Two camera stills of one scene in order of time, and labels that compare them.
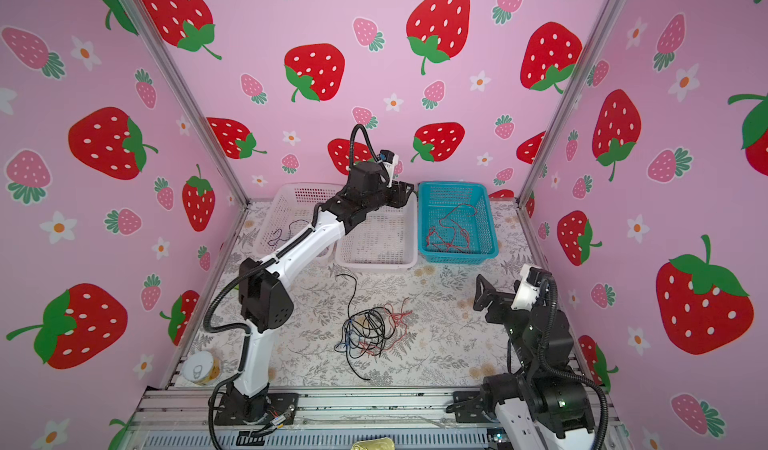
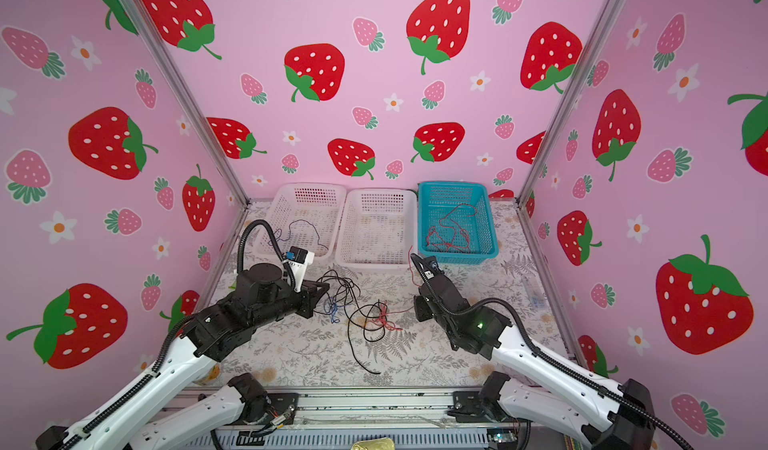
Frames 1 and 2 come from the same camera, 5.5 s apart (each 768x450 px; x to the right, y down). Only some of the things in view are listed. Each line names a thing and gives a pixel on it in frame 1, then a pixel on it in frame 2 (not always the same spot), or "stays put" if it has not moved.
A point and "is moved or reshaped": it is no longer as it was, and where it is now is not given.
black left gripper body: (393, 196) to (301, 303)
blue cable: (281, 233) stays put
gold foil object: (377, 444) stays put
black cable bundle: (365, 330) is moved or reshaped
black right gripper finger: (483, 293) to (432, 264)
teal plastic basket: (455, 222) stays put
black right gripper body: (504, 314) to (420, 308)
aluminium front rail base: (343, 419) stays put
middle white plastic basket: (386, 241) stays put
